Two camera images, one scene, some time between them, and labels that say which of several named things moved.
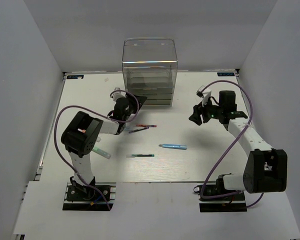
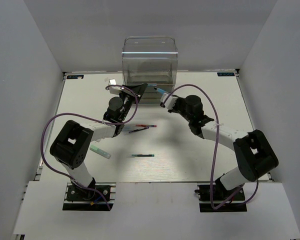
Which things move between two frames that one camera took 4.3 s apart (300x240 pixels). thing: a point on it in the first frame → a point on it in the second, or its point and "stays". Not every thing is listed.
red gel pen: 146,125 stays
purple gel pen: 136,130 stays
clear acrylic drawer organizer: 150,69 stays
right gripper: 198,110 → 179,100
